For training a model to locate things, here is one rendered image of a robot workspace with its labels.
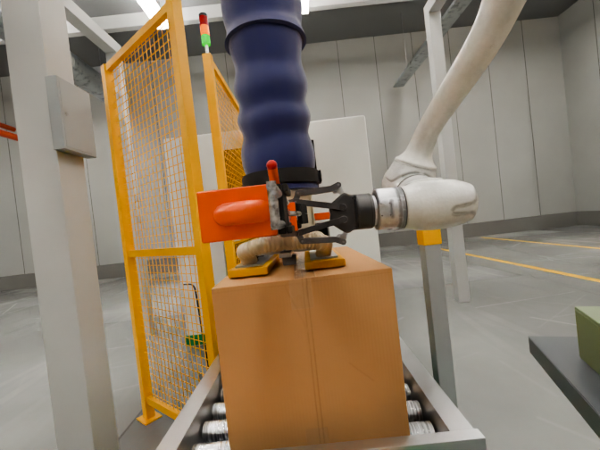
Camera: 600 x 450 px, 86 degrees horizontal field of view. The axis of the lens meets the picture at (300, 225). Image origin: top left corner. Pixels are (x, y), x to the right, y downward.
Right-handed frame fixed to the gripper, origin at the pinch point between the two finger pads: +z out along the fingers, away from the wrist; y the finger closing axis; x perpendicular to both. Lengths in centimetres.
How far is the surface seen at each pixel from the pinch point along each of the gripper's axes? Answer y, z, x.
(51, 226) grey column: -6, 99, 62
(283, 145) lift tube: -19.4, -1.9, 16.4
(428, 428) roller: 53, -31, 8
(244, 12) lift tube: -55, 5, 17
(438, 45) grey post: -169, -162, 277
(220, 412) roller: 55, 25, 25
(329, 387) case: 37.7, -7.9, 1.4
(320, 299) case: 18.3, -7.6, 1.5
